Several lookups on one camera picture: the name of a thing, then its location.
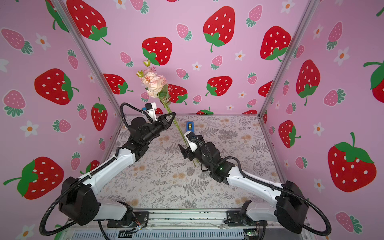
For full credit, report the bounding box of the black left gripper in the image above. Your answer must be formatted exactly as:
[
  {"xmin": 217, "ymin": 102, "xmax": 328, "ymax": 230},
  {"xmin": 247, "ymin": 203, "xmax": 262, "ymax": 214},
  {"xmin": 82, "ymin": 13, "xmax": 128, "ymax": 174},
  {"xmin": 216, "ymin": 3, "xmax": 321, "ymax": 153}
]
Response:
[{"xmin": 140, "ymin": 113, "xmax": 174, "ymax": 148}]

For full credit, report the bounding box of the blue tape dispenser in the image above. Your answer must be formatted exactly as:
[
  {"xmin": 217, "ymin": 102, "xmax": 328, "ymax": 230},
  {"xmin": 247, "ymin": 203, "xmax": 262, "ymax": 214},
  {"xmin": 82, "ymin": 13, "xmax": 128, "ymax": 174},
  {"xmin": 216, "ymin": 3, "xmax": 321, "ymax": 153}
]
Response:
[{"xmin": 186, "ymin": 121, "xmax": 195, "ymax": 132}]

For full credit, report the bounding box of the pink artificial flower bouquet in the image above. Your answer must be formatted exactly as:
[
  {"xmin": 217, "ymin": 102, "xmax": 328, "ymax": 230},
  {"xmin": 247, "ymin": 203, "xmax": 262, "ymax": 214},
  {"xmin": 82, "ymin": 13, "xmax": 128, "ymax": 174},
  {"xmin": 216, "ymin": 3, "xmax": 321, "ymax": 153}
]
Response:
[{"xmin": 136, "ymin": 59, "xmax": 199, "ymax": 168}]

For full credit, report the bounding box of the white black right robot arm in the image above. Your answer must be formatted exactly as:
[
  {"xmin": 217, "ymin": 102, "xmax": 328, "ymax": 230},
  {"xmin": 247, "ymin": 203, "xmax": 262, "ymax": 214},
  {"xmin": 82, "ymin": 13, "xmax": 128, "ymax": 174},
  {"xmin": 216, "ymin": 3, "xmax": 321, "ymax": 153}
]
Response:
[{"xmin": 179, "ymin": 136, "xmax": 310, "ymax": 234}]

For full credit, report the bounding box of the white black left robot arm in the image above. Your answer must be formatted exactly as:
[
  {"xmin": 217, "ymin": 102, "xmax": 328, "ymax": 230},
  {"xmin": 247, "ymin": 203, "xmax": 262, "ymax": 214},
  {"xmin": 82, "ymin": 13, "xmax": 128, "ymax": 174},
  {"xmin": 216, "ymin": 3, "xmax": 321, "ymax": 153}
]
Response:
[{"xmin": 59, "ymin": 113, "xmax": 176, "ymax": 227}]

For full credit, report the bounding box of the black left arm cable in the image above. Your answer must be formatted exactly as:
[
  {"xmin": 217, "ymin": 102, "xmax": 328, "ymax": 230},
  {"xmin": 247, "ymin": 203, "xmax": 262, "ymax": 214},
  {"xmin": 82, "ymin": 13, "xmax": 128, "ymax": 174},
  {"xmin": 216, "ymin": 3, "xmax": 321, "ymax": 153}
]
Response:
[{"xmin": 38, "ymin": 102, "xmax": 151, "ymax": 238}]

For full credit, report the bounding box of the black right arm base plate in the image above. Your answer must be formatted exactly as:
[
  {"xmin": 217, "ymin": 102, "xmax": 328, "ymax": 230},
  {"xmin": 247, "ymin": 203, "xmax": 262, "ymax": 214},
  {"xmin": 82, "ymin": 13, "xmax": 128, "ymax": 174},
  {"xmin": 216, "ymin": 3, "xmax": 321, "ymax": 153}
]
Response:
[{"xmin": 224, "ymin": 211, "xmax": 268, "ymax": 227}]

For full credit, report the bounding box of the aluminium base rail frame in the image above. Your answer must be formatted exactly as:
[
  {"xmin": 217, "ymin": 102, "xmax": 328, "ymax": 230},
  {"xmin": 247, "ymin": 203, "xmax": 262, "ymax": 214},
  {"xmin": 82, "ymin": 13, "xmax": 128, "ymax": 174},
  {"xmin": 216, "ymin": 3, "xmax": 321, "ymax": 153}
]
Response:
[{"xmin": 59, "ymin": 208, "xmax": 316, "ymax": 240}]

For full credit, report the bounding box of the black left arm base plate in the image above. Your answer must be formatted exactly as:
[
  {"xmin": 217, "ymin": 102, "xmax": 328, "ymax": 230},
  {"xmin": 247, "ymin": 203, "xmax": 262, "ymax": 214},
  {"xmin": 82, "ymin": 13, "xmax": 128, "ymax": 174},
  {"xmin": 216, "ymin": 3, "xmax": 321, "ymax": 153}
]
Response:
[{"xmin": 107, "ymin": 211, "xmax": 150, "ymax": 229}]

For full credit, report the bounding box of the aluminium corner post left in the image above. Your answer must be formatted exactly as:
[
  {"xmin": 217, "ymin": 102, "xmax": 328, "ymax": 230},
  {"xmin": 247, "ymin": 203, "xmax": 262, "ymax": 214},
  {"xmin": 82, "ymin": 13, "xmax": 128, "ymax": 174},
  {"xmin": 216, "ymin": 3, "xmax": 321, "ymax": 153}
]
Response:
[{"xmin": 53, "ymin": 0, "xmax": 122, "ymax": 118}]

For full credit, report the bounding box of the aluminium corner post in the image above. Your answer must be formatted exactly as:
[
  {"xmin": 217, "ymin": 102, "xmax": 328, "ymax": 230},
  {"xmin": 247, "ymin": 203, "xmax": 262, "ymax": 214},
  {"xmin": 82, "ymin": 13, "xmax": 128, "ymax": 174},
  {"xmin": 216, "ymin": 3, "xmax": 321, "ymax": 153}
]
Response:
[
  {"xmin": 258, "ymin": 0, "xmax": 320, "ymax": 120},
  {"xmin": 53, "ymin": 0, "xmax": 122, "ymax": 118}
]

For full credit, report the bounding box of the aluminium corner post right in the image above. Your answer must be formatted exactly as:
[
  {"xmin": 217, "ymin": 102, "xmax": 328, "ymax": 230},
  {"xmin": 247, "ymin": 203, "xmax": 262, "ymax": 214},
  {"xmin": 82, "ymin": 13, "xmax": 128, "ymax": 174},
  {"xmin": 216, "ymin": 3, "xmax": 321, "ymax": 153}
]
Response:
[{"xmin": 258, "ymin": 0, "xmax": 320, "ymax": 120}]

